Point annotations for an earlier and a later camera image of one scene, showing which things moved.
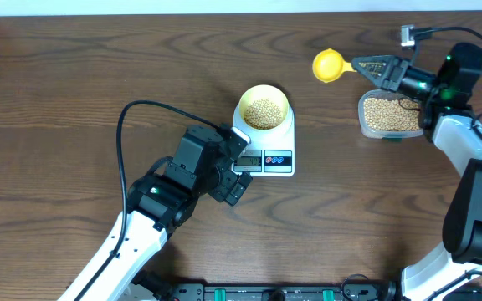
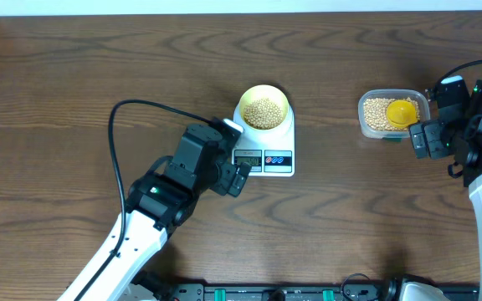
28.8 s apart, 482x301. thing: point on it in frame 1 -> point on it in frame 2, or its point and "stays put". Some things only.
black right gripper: [391, 63] -> [432, 130]
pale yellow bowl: [264, 107] stays put
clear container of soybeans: [387, 114] stays put
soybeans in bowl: [263, 114] stays put
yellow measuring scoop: [329, 65] -> [401, 113]
